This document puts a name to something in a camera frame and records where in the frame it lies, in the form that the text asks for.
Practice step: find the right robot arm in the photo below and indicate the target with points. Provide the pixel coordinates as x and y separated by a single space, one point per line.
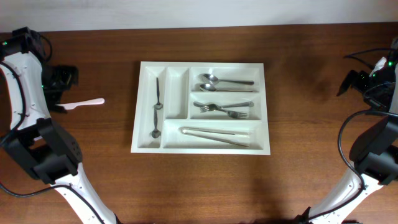
372 160

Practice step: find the metal fork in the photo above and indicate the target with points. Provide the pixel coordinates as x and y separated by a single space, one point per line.
211 107

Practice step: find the small metal teaspoon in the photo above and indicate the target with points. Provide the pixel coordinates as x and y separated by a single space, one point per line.
155 132
158 105

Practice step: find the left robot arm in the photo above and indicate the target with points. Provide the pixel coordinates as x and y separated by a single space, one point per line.
42 148

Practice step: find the pink plastic knife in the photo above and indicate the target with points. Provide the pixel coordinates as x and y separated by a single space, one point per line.
72 106

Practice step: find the white cutlery tray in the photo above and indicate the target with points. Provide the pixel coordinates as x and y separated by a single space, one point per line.
178 90

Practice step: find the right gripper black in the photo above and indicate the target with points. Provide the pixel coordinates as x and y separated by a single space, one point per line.
356 81

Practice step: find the metal tongs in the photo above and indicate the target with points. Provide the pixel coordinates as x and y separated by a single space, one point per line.
216 135

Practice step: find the white handled fork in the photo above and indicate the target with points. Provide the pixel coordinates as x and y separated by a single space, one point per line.
233 114

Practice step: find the large metal spoon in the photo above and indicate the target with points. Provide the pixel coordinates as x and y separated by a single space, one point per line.
212 79
212 88

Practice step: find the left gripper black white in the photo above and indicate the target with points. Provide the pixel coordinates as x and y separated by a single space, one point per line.
58 90

